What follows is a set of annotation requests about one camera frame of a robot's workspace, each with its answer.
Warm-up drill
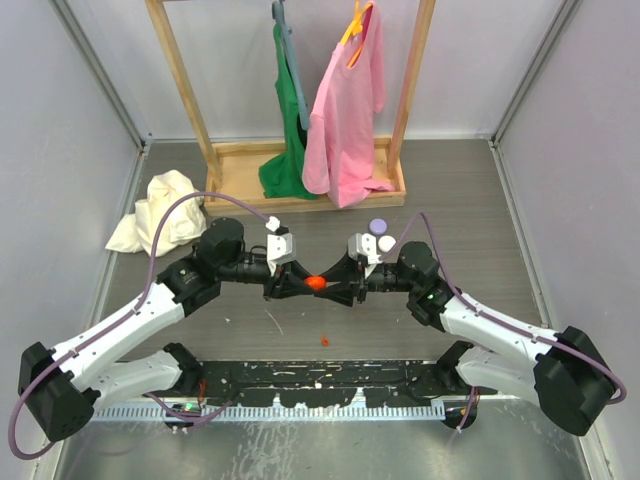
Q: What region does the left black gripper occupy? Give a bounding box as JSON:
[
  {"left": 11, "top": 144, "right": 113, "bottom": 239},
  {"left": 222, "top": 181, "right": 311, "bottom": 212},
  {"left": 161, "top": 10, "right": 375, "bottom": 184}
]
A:
[{"left": 218, "top": 252, "right": 314, "bottom": 301}]

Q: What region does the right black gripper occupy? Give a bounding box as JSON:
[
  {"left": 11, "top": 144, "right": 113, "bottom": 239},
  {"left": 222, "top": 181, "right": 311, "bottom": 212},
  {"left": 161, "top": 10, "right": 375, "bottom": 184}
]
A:
[{"left": 314, "top": 250, "right": 418, "bottom": 306}]

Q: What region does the orange earbud case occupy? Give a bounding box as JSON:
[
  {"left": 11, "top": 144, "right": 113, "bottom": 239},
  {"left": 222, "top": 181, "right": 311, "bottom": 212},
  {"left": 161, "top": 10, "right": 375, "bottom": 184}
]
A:
[{"left": 304, "top": 275, "right": 327, "bottom": 292}]

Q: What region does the white earbud case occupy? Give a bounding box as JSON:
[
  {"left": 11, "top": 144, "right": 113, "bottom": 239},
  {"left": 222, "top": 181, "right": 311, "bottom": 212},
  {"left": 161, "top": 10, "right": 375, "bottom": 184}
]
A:
[{"left": 378, "top": 235, "right": 397, "bottom": 253}]

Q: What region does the purple earbud case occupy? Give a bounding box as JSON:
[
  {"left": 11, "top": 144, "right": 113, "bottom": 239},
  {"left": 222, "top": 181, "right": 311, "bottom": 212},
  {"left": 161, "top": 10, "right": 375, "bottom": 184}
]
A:
[{"left": 368, "top": 218, "right": 388, "bottom": 236}]

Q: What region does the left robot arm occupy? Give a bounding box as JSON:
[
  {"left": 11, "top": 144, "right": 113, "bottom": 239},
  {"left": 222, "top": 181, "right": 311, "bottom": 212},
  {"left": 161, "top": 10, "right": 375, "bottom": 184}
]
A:
[{"left": 18, "top": 217, "right": 314, "bottom": 442}]

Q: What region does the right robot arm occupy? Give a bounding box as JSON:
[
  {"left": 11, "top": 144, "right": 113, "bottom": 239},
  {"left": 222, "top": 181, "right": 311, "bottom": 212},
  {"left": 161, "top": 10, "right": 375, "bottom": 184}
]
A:
[{"left": 305, "top": 241, "right": 616, "bottom": 436}]

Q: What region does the green shirt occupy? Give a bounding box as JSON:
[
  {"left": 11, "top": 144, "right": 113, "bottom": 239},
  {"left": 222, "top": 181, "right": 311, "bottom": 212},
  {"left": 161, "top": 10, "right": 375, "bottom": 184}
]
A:
[{"left": 258, "top": 24, "right": 317, "bottom": 200}]

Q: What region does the pink t-shirt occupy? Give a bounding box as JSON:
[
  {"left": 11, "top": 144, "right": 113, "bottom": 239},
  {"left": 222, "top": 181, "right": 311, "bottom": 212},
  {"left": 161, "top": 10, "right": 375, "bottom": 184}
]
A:
[{"left": 302, "top": 1, "right": 393, "bottom": 208}]

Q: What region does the cream white cloth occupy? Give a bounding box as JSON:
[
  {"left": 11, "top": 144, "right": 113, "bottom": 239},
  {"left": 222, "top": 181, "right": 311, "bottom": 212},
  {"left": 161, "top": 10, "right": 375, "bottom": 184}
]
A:
[{"left": 105, "top": 170, "right": 206, "bottom": 258}]

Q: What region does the yellow hanger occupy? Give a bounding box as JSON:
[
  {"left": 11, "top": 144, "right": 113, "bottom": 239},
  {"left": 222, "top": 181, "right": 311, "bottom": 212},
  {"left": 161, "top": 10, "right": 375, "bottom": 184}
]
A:
[{"left": 340, "top": 1, "right": 374, "bottom": 68}]

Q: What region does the grey-blue hanger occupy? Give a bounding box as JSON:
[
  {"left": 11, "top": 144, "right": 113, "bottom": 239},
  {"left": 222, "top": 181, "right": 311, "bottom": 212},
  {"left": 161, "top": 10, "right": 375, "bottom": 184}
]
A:
[{"left": 271, "top": 0, "right": 310, "bottom": 131}]

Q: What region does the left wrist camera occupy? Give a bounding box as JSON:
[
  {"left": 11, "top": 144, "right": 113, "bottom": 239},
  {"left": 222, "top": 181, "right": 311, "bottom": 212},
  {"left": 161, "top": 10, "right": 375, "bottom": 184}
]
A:
[{"left": 265, "top": 216, "right": 296, "bottom": 277}]

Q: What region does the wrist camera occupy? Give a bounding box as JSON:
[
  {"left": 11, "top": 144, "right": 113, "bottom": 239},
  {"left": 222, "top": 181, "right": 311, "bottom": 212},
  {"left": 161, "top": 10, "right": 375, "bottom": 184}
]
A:
[
  {"left": 265, "top": 216, "right": 296, "bottom": 277},
  {"left": 347, "top": 233, "right": 381, "bottom": 279}
]

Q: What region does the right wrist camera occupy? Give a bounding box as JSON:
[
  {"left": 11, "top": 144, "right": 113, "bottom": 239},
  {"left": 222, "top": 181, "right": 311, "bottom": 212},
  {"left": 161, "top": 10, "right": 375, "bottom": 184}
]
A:
[{"left": 347, "top": 233, "right": 381, "bottom": 279}]

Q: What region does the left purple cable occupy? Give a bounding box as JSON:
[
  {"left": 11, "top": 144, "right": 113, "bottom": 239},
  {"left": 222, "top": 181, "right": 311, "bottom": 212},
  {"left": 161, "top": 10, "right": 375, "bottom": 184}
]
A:
[{"left": 7, "top": 192, "right": 274, "bottom": 461}]

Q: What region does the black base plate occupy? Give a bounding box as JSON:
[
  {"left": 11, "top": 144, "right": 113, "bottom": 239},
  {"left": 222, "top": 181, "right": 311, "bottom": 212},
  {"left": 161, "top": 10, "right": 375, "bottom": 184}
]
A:
[{"left": 203, "top": 360, "right": 471, "bottom": 408}]

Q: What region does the grey cable duct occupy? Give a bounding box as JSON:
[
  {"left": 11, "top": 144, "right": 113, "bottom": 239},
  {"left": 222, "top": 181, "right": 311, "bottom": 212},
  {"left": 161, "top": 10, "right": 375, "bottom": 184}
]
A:
[{"left": 93, "top": 394, "right": 446, "bottom": 423}]

